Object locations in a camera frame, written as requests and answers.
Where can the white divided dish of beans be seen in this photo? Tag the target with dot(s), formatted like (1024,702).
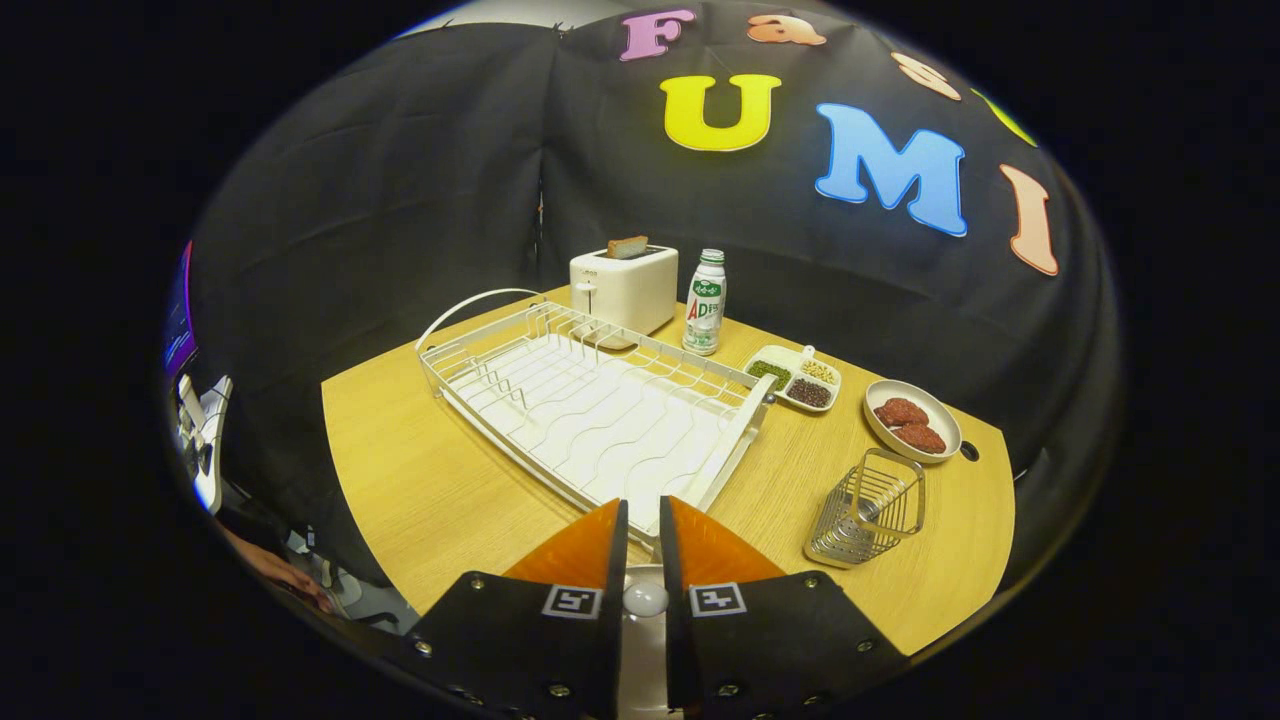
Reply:
(790,357)

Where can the white bottle with green label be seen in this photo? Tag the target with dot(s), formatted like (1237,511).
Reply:
(704,310)

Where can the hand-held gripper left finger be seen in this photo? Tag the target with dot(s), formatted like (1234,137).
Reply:
(615,550)

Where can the red meat patty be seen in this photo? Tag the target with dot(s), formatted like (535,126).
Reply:
(900,412)
(920,438)

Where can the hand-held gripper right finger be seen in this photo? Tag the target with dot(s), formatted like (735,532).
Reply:
(668,550)

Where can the white toaster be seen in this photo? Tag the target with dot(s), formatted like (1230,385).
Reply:
(625,290)

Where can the brown bread slice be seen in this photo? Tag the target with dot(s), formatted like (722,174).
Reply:
(627,247)

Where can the beige round plate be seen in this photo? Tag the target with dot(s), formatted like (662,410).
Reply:
(640,670)

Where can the white device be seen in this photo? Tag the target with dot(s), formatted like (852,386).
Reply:
(208,450)

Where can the white oval dish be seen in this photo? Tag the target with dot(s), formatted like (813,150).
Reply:
(935,405)

